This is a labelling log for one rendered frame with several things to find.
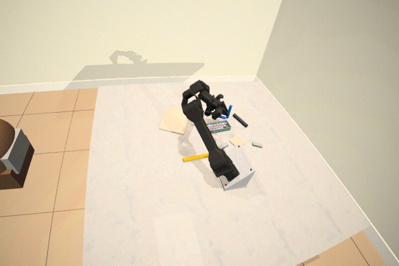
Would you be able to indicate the yellow stylus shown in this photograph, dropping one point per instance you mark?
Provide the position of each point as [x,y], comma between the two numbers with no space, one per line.
[195,157]

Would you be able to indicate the grey keyboard with white letter keys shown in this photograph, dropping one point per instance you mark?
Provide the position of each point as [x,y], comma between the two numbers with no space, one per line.
[219,126]

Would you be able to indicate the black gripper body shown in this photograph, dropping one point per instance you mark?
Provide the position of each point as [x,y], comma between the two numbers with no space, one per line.
[215,103]

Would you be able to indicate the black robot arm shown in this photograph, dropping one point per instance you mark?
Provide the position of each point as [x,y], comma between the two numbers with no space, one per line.
[219,161]

